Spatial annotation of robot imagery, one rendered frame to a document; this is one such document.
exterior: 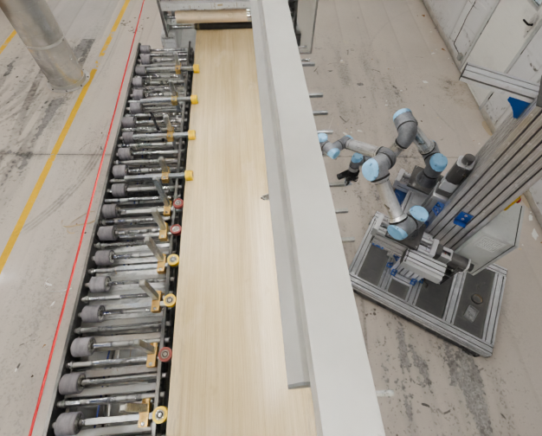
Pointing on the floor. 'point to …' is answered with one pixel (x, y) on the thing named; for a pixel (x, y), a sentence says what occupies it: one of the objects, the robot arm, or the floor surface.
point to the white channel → (318, 248)
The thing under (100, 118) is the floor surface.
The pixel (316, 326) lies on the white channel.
